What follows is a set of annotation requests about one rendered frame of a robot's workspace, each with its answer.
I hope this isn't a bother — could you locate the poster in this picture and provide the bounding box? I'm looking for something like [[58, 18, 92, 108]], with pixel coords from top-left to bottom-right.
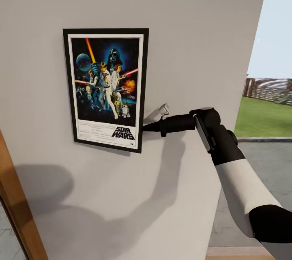
[[63, 28, 149, 154]]

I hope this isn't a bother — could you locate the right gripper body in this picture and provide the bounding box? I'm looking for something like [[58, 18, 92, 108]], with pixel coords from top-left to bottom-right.
[[159, 115, 184, 137]]

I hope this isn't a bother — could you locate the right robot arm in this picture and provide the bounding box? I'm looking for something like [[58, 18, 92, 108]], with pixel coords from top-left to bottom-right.
[[141, 103, 292, 260]]

